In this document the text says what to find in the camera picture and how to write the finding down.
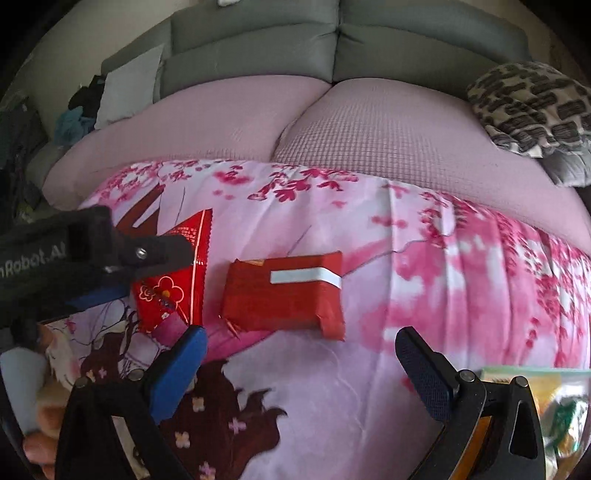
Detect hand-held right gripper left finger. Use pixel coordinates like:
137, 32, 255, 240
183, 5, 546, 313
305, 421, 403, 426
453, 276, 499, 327
55, 325, 208, 480

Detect dark clothes pile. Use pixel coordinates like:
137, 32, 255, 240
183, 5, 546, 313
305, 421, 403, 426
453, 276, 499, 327
69, 74, 107, 112

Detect grey sofa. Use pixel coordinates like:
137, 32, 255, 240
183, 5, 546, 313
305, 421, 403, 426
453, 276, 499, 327
25, 0, 591, 185

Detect white tray with teal rim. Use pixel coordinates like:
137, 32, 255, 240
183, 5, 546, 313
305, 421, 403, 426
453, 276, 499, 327
478, 366, 591, 467

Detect light grey pillow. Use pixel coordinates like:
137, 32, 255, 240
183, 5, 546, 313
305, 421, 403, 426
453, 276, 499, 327
95, 44, 164, 131

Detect teal cloth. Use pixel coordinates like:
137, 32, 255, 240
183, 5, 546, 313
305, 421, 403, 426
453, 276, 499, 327
54, 110, 95, 147

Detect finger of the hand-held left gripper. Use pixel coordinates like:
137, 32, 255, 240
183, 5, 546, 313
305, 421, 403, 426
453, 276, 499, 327
67, 281, 134, 315
111, 233, 194, 282

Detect pink sofa seat cover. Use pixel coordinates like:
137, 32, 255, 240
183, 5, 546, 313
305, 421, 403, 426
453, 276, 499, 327
44, 76, 585, 241

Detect person's left hand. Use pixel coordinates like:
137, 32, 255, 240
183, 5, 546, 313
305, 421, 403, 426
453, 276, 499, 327
22, 403, 66, 479

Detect orange bread packet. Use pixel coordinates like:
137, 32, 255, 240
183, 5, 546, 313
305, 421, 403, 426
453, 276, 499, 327
455, 374, 564, 480

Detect red box-shaped packet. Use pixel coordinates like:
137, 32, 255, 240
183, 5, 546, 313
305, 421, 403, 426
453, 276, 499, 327
221, 250, 346, 342

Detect black and white patterned pillow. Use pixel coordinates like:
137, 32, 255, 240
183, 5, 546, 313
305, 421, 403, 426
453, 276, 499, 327
466, 62, 591, 158

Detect pink printed blanket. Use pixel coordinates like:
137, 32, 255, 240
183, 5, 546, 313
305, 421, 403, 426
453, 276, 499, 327
28, 157, 591, 480

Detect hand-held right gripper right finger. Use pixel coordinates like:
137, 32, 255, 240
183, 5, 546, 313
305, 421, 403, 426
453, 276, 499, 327
396, 327, 546, 480

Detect red candy packet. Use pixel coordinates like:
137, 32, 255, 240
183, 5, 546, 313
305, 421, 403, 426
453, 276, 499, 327
130, 209, 213, 334

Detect clear cake packet green ends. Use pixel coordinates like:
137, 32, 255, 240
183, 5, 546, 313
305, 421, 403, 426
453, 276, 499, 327
542, 397, 591, 457

